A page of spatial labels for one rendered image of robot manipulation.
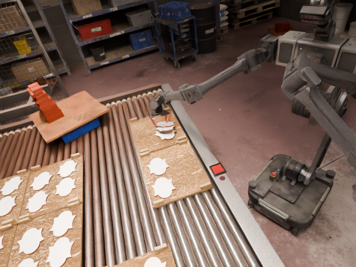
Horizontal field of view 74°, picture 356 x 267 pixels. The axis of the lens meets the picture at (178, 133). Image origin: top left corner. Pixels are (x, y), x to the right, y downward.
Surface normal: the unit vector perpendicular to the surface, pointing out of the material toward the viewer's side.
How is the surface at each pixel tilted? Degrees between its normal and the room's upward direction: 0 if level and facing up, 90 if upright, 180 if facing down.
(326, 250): 1
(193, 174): 0
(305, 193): 0
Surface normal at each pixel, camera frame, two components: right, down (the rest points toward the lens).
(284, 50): -0.69, 0.54
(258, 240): -0.14, -0.76
